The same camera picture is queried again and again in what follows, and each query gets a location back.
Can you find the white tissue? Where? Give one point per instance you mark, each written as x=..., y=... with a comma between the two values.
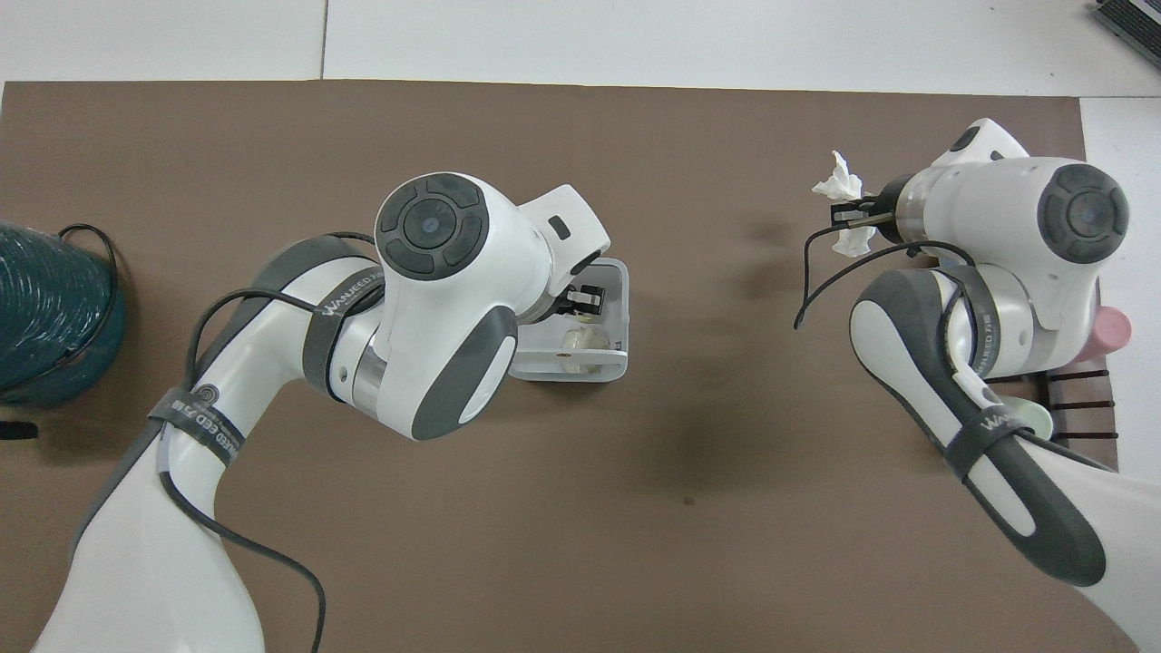
x=845, y=186

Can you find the crumpled beige paper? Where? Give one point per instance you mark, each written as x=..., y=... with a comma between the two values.
x=585, y=346

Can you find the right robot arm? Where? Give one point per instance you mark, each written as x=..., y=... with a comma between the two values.
x=998, y=209

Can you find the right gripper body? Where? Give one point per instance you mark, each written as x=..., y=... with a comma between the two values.
x=889, y=210

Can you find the pink cup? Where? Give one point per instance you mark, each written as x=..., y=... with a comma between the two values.
x=1114, y=328

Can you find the dark teal bin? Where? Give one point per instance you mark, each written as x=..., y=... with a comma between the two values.
x=45, y=308

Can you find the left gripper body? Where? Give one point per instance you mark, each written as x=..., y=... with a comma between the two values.
x=562, y=305

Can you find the white plastic bin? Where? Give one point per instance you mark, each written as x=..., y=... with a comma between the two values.
x=615, y=317

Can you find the dark slatted rack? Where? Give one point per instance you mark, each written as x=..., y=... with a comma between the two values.
x=1084, y=404

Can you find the dark grey ribbed device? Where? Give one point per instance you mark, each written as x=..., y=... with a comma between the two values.
x=1132, y=20

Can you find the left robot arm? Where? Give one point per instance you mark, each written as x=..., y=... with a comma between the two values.
x=435, y=272

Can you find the black stand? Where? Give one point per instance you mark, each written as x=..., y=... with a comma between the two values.
x=16, y=431

